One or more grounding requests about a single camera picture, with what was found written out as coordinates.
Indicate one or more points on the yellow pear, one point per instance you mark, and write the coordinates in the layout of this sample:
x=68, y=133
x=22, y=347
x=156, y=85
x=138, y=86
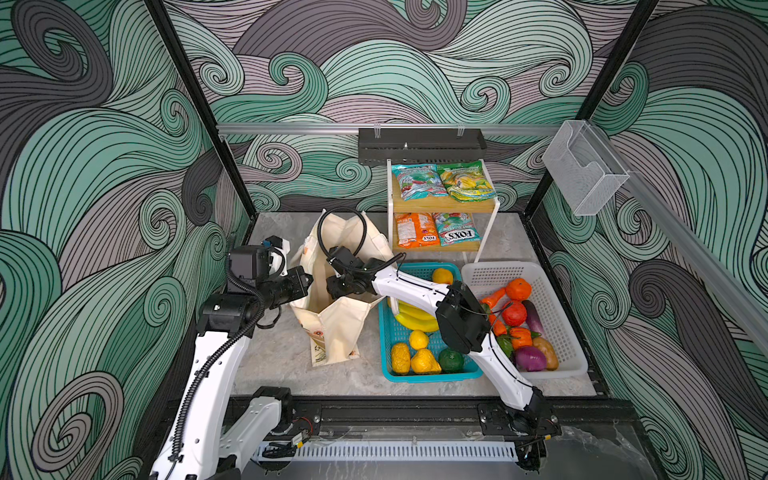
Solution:
x=423, y=362

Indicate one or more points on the floral canvas tote bag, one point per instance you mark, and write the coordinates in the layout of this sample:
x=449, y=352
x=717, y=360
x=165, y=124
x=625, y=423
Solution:
x=334, y=325

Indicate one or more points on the red tomato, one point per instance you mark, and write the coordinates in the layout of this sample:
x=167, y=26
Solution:
x=514, y=313

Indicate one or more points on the white slotted cable duct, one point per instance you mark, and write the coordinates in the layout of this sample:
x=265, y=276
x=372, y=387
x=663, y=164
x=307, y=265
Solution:
x=430, y=451

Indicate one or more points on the purple red onion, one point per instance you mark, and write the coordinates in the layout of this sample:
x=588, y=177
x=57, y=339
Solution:
x=530, y=359

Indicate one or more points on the brown potato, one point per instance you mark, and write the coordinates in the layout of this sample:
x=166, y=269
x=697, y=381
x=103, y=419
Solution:
x=544, y=346

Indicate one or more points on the lower yellow banana bunch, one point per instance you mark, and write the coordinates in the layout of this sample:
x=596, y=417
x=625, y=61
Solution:
x=413, y=318

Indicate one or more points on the yellow-red mango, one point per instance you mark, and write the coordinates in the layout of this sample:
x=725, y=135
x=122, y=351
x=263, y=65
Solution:
x=442, y=276

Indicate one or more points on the green Fox's candy bag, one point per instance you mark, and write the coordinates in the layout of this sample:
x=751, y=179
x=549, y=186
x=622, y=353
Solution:
x=455, y=228

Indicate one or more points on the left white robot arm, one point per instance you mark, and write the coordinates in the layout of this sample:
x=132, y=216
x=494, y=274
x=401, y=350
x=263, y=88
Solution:
x=197, y=447

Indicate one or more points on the green-yellow candy bag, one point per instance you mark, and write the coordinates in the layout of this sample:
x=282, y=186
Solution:
x=466, y=182

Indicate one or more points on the orange candy bag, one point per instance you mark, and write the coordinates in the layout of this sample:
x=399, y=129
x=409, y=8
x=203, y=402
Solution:
x=415, y=230

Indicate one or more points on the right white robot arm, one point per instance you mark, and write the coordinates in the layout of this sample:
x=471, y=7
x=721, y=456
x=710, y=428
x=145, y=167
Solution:
x=462, y=322

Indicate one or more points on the yellow corn cob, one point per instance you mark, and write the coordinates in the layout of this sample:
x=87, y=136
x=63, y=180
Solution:
x=400, y=359

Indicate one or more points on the white wooden two-tier shelf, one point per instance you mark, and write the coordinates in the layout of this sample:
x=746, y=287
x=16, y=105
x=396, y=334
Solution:
x=396, y=205

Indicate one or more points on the blue-red candy bag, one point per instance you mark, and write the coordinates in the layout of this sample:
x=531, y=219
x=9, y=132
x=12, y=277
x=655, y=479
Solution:
x=419, y=181

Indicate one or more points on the green avocado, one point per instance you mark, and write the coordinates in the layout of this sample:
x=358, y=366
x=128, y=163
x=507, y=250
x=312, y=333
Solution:
x=451, y=361

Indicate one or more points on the orange carrot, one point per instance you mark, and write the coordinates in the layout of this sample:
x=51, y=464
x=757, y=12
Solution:
x=490, y=301

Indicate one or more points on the orange tomato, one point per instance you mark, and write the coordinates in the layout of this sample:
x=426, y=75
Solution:
x=518, y=290

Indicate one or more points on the teal plastic basket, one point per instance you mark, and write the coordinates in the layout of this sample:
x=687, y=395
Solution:
x=392, y=332

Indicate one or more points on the black metal wall tray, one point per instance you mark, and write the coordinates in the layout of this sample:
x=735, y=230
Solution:
x=378, y=145

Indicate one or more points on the purple eggplant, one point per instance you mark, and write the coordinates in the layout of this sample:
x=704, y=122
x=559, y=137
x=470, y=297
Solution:
x=533, y=320

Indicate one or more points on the white plastic basket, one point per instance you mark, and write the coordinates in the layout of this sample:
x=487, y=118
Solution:
x=484, y=278

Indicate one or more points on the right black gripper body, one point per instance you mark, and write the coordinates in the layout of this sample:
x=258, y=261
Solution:
x=339, y=284

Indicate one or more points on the clear acrylic wall holder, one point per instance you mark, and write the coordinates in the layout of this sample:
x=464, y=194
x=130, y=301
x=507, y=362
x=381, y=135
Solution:
x=585, y=166

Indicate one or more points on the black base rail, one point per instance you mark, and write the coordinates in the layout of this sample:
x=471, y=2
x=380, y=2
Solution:
x=332, y=416

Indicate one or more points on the orange bell pepper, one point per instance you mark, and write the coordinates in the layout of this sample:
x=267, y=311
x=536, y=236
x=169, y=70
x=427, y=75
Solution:
x=520, y=337

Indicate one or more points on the yellow lemon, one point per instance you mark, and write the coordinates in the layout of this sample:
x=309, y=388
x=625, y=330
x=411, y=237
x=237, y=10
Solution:
x=418, y=340

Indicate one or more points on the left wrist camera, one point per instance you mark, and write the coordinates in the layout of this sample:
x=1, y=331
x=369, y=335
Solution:
x=262, y=262

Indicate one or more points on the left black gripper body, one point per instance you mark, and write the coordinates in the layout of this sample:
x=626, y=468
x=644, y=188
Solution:
x=286, y=289

